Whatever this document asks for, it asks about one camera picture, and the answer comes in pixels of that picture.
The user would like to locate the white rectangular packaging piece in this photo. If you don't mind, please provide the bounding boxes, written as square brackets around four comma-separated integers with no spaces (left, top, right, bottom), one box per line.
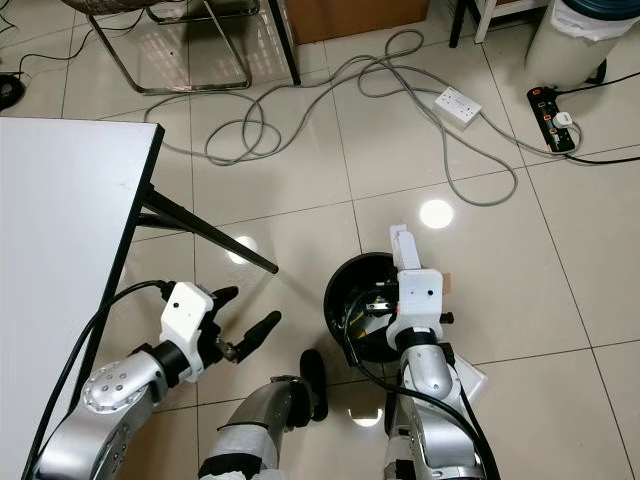
[390,225,423,273]

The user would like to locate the black round rubbish bin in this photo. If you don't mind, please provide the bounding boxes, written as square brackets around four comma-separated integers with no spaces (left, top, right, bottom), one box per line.
[323,252,406,364]

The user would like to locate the white bin with blue lid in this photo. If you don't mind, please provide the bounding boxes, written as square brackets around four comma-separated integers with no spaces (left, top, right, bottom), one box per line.
[523,0,640,93]

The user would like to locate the black slanted table leg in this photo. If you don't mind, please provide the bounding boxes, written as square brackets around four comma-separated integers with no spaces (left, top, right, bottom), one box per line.
[138,185,279,275]

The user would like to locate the robot left leg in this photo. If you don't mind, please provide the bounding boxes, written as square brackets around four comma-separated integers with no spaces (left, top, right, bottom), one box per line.
[198,350,329,480]

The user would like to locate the white power strip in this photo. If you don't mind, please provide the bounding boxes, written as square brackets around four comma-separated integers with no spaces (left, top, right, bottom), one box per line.
[435,86,483,126]

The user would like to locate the black power strip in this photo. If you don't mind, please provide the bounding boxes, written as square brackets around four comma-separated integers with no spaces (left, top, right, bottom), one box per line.
[527,87,578,154]

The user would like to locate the large brown cardboard box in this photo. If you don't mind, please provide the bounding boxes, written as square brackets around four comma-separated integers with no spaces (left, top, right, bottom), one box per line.
[285,0,431,46]

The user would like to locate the black round floor object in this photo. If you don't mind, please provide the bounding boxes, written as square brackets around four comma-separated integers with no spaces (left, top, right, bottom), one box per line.
[0,73,25,109]

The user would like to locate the white shelf rack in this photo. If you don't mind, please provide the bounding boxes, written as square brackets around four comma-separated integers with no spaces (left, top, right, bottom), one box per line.
[472,0,556,44]

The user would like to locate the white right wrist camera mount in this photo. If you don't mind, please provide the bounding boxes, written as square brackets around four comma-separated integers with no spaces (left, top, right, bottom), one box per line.
[390,268,453,346]

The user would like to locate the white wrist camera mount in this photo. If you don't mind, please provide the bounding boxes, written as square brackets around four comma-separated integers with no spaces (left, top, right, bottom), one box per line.
[160,282,219,361]
[390,268,453,346]

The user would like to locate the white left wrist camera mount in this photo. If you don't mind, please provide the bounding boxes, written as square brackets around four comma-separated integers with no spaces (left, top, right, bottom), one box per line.
[160,282,219,361]

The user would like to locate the long grey cable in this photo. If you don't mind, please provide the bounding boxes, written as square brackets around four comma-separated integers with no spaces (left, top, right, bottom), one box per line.
[145,28,556,208]

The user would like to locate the thin black floor cable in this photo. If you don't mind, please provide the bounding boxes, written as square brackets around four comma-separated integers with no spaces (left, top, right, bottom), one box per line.
[10,40,96,79]

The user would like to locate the chrome frame chair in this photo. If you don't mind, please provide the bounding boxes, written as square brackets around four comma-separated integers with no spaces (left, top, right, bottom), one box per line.
[60,0,256,98]

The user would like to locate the dark fan cable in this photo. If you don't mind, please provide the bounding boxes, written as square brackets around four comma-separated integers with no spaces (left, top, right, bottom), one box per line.
[585,74,640,96]

